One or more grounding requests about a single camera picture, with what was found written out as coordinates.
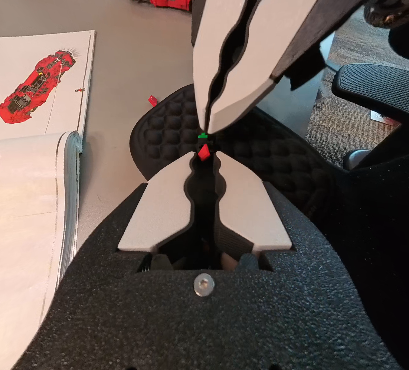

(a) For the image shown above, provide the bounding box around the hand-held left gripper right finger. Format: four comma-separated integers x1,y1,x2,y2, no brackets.
215,152,293,252

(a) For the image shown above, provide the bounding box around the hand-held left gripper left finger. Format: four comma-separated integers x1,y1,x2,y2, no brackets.
118,152,196,252

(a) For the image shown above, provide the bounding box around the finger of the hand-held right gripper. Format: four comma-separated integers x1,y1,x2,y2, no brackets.
207,0,325,135
192,0,249,131

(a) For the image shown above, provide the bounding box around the lego instruction booklet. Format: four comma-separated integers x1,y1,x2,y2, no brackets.
0,30,96,370

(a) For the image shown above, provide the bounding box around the large black wrist rest pad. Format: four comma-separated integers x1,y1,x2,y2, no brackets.
129,83,336,217

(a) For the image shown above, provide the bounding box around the black mesh chair armrest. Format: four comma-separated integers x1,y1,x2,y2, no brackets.
331,63,409,118

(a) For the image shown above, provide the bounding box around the grey chair base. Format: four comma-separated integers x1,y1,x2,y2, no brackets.
343,150,371,171

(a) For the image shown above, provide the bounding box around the small printed card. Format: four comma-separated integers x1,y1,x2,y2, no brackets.
371,111,401,126

